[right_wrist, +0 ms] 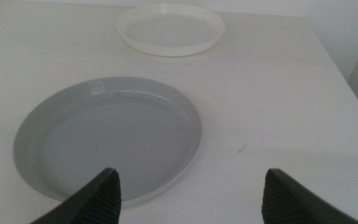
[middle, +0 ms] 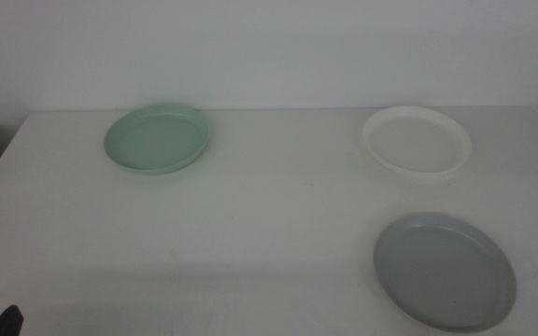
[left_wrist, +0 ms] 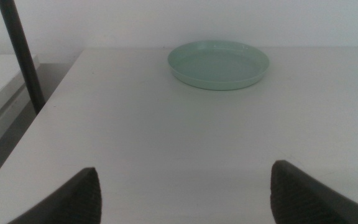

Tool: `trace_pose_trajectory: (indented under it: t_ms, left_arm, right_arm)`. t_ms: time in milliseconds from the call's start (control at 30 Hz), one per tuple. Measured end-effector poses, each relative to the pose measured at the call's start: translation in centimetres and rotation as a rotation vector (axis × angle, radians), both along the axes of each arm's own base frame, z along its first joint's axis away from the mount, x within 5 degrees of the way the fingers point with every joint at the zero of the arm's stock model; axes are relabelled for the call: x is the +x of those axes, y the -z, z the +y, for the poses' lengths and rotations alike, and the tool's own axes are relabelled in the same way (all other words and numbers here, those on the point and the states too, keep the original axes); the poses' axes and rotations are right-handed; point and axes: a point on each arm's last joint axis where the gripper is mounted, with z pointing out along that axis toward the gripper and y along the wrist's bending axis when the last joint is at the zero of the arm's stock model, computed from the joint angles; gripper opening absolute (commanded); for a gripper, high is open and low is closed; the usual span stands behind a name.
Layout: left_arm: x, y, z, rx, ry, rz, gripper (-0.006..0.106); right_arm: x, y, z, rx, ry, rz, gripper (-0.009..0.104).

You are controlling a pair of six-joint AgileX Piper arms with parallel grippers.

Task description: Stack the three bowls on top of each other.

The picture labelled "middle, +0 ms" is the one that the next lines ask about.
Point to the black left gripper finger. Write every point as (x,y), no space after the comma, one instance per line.
(8,323)

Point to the pale green shallow bowl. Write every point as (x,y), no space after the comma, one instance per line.
(157,142)

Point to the grey shallow bowl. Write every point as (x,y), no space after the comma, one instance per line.
(442,275)

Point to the white shallow bowl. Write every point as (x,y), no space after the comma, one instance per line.
(414,144)

